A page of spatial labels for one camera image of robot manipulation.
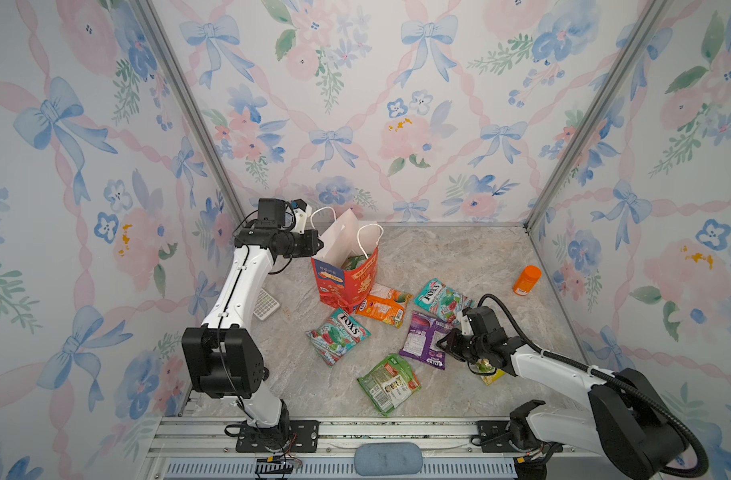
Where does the green candy bag label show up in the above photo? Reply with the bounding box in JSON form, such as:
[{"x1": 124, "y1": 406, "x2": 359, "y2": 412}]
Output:
[{"x1": 342, "y1": 255, "x2": 369, "y2": 271}]

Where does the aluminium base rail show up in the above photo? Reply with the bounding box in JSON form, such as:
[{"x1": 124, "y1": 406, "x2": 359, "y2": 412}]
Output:
[{"x1": 137, "y1": 417, "x2": 621, "y2": 479}]

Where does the yellow snack bag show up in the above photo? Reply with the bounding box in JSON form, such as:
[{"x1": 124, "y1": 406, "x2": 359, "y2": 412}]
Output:
[{"x1": 477, "y1": 365, "x2": 505, "y2": 385}]

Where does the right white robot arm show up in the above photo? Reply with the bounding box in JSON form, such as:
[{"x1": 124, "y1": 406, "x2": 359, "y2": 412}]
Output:
[{"x1": 436, "y1": 306, "x2": 689, "y2": 479}]

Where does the black corrugated cable hose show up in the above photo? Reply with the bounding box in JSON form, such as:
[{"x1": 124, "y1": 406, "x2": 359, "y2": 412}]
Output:
[{"x1": 476, "y1": 293, "x2": 709, "y2": 479}]

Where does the orange pill bottle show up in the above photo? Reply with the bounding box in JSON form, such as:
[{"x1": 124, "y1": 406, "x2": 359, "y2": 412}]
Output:
[{"x1": 513, "y1": 265, "x2": 543, "y2": 296}]

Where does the white scientific calculator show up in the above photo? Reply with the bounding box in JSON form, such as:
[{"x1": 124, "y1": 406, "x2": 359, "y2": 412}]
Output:
[{"x1": 253, "y1": 289, "x2": 281, "y2": 321}]

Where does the orange snack packet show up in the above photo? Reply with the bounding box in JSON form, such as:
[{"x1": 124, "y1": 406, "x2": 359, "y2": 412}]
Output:
[{"x1": 355, "y1": 283, "x2": 413, "y2": 328}]

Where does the grey blue foam pad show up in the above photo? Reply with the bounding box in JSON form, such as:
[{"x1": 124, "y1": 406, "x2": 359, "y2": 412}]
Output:
[{"x1": 354, "y1": 442, "x2": 423, "y2": 477}]

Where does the green snack bag barcode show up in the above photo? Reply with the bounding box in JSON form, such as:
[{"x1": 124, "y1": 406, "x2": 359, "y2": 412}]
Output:
[{"x1": 357, "y1": 354, "x2": 421, "y2": 416}]

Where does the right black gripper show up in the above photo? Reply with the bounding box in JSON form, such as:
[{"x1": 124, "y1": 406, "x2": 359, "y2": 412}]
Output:
[{"x1": 434, "y1": 328, "x2": 489, "y2": 364}]

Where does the red paper gift bag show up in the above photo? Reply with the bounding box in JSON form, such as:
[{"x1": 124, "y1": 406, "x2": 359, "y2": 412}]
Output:
[{"x1": 312, "y1": 209, "x2": 385, "y2": 313}]

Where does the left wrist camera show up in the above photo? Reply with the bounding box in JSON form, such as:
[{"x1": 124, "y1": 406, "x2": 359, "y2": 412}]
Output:
[{"x1": 255, "y1": 198, "x2": 288, "y2": 229}]

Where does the purple candy bag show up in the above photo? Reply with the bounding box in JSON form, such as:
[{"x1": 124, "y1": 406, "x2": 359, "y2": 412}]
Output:
[{"x1": 399, "y1": 311, "x2": 453, "y2": 370}]

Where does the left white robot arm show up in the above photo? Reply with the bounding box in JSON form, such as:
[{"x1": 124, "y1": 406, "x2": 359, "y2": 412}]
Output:
[{"x1": 182, "y1": 228, "x2": 324, "y2": 429}]

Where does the teal Fox's candy bag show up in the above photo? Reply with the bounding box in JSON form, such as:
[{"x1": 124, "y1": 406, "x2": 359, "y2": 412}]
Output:
[{"x1": 413, "y1": 279, "x2": 473, "y2": 326}]

